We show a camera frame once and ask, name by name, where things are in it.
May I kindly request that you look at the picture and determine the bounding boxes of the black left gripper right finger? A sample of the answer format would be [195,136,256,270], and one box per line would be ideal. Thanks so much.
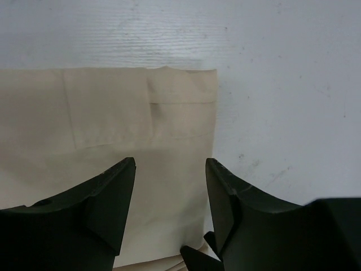
[180,158,360,270]

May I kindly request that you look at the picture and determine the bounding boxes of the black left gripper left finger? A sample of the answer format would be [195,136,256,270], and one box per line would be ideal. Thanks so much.
[1,158,136,270]

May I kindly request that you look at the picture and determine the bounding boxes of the beige cargo trousers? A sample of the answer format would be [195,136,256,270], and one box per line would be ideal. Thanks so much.
[1,67,218,270]

